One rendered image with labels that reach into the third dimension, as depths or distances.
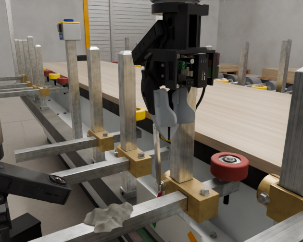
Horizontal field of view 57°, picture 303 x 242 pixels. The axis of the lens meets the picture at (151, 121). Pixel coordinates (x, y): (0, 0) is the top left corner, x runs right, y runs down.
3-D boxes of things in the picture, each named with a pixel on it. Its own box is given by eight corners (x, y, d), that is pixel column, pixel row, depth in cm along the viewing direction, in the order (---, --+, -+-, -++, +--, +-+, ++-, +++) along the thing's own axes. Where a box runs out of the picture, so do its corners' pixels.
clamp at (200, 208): (198, 224, 53) (199, 200, 52) (159, 192, 64) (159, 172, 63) (220, 214, 56) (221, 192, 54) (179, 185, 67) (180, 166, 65)
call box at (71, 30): (64, 42, 110) (62, 21, 108) (59, 42, 116) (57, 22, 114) (81, 42, 114) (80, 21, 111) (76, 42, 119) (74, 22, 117)
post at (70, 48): (74, 145, 124) (66, 40, 112) (71, 142, 128) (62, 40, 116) (84, 143, 127) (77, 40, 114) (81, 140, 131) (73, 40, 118)
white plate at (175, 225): (197, 278, 56) (200, 236, 53) (135, 211, 77) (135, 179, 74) (200, 277, 56) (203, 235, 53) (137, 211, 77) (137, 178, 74)
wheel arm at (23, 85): (-9, 91, 208) (-10, 85, 207) (-9, 90, 211) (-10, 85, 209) (51, 86, 229) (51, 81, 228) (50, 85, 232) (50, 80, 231)
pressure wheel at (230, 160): (226, 217, 59) (230, 168, 56) (200, 199, 65) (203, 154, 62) (251, 206, 63) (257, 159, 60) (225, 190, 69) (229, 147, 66)
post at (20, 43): (25, 95, 248) (18, 39, 234) (25, 95, 251) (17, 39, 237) (30, 95, 250) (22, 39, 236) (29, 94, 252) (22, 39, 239)
